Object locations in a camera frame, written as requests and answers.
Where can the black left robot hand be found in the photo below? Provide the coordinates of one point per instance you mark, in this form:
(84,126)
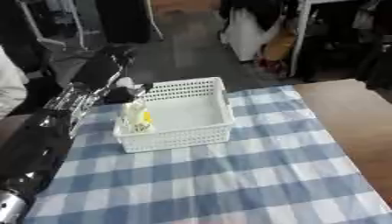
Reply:
(99,70)

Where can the clear packet with yellow print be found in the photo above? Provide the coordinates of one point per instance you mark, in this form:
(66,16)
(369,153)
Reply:
(135,118)

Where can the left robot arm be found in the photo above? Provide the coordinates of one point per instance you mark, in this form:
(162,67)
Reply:
(35,145)

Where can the white perforated plastic basket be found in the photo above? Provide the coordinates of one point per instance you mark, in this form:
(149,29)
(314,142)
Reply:
(189,113)

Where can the white bag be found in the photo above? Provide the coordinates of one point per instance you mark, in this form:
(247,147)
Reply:
(247,32)

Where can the yellow bag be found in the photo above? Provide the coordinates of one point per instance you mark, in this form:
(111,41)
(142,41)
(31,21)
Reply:
(280,43)

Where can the white metal post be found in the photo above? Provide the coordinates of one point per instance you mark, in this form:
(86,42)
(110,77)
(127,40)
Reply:
(299,35)

